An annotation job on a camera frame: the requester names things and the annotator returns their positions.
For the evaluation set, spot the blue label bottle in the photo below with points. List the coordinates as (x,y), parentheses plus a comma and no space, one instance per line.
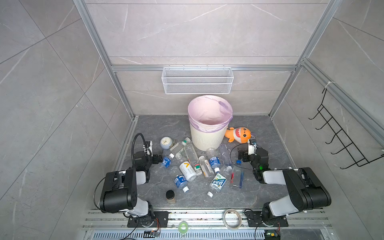
(179,179)
(214,160)
(167,160)

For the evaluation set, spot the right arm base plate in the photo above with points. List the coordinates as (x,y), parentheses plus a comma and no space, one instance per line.
(258,218)

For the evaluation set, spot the pink plastic bin liner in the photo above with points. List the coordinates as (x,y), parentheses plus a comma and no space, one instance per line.
(209,114)

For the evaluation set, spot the roll of clear tape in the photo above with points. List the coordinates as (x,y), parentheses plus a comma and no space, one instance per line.
(232,219)

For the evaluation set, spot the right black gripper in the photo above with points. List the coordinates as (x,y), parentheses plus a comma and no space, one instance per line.
(245,154)

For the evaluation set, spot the orange shark plush toy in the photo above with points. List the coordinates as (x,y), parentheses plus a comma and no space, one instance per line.
(241,135)

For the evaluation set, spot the white wire mesh basket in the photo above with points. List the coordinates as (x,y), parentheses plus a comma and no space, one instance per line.
(197,80)

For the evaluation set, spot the black wire hook rack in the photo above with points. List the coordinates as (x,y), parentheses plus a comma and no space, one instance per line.
(340,134)

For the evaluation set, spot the small round white clock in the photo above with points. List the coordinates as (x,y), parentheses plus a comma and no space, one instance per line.
(166,143)

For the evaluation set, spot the brown jar black lid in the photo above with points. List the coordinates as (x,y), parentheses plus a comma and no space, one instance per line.
(171,197)

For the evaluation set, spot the tall clear green-cap bottle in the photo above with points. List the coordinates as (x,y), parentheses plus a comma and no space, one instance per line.
(193,158)

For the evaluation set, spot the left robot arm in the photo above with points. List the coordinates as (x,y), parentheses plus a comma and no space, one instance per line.
(119,192)

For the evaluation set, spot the green tape roll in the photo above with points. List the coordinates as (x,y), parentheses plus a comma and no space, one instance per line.
(183,227)

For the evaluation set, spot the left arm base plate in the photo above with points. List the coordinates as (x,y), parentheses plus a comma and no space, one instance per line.
(152,220)

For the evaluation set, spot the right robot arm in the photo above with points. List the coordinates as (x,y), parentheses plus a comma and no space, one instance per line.
(305,190)

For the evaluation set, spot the white bottle yellow label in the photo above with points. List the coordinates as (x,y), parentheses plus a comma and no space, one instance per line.
(188,171)

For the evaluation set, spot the green label water bottle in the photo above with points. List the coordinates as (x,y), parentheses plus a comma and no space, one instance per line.
(222,177)

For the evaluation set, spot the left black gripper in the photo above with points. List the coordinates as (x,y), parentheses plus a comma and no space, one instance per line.
(155,158)

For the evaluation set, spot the cream ribbed waste bin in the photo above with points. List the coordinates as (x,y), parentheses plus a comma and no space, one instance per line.
(204,141)

